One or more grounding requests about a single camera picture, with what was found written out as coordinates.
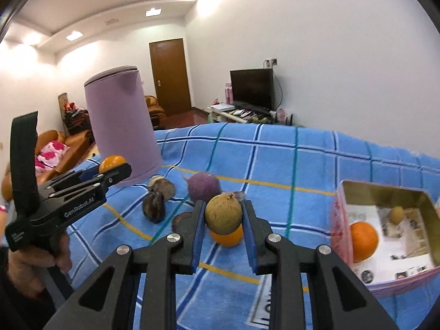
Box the brown leather armchair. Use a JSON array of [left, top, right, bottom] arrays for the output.
[[144, 95, 166, 129]]

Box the pink tin box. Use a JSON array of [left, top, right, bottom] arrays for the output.
[[330, 180, 440, 298]]

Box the brown leather sofa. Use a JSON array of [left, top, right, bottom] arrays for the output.
[[34, 130, 95, 183]]

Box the white television stand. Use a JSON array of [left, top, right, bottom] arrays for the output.
[[207, 103, 293, 126]]

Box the brown kiwi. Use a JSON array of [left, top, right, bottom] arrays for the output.
[[205, 193, 243, 235], [388, 206, 405, 225]]

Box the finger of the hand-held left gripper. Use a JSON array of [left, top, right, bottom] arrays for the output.
[[47, 162, 133, 200], [46, 166, 101, 190]]

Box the orange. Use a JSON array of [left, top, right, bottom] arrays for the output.
[[350, 222, 379, 263], [210, 225, 244, 247], [98, 155, 127, 174]]

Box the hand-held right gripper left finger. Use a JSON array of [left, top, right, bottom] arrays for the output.
[[43, 200, 207, 330]]

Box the black cable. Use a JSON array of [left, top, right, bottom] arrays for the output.
[[273, 65, 284, 111]]

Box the rack with clothes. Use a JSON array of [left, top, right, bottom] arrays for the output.
[[58, 93, 92, 136]]

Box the purple sugarcane piece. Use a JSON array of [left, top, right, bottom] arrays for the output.
[[172, 211, 193, 234]]

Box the purple round radish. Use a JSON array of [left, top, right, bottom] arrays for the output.
[[186, 172, 222, 203]]

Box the person's left hand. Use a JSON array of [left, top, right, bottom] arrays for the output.
[[7, 229, 73, 299]]

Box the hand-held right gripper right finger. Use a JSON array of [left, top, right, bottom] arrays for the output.
[[241, 200, 399, 330]]

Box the printed paper sheet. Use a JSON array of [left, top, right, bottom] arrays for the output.
[[347, 204, 436, 284]]

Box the dark wrinkled passion fruit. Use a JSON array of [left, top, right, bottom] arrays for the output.
[[142, 191, 166, 223]]

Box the brown wooden door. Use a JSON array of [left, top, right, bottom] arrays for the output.
[[149, 38, 192, 117]]

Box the pink floral cushion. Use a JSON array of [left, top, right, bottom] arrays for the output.
[[35, 141, 69, 173]]

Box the blue plaid blanket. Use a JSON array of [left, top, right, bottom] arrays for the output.
[[67, 123, 440, 330]]

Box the black television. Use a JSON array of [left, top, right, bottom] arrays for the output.
[[230, 69, 276, 111]]

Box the purple electric kettle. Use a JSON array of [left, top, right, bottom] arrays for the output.
[[84, 65, 163, 187]]

